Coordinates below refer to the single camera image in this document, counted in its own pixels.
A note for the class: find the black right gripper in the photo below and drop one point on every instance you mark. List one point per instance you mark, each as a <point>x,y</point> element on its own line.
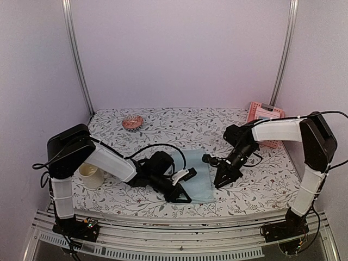
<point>229,172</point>

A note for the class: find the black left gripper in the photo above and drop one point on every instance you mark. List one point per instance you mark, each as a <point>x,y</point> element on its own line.
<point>173,196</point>

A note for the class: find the pink plastic basket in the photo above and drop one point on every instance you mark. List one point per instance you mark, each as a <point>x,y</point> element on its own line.
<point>262,111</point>

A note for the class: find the light blue towel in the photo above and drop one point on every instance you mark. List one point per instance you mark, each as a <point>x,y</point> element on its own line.
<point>199,188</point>

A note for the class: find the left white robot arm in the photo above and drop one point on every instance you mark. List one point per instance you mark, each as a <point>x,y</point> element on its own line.
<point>75,147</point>

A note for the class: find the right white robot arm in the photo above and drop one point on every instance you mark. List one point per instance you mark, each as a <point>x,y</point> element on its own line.
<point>318,142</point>

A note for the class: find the cream ceramic mug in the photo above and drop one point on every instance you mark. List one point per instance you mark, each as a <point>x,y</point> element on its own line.
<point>91,176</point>

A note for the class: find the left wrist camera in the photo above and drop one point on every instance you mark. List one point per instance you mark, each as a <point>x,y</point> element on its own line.
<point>183,175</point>

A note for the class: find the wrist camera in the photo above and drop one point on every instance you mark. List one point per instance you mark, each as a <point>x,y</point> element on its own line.
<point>212,161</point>
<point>183,175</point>

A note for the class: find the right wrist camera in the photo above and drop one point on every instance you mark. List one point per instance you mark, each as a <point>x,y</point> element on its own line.
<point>212,161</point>

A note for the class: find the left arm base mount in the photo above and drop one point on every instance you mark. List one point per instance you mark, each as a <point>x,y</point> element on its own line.
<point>87,229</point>

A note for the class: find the right aluminium corner post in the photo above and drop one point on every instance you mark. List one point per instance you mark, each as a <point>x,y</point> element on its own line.
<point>289,33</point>

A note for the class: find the aluminium corner post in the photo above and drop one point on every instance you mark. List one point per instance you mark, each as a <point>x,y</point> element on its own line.
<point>67,13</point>
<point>289,33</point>

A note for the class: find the aluminium front rail frame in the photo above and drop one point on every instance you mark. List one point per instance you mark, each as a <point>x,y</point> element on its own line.
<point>214,238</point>

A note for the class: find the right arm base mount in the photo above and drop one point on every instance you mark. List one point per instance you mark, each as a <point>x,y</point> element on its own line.
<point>289,228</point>

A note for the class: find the left aluminium corner post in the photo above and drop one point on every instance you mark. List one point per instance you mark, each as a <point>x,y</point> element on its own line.
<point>67,13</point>

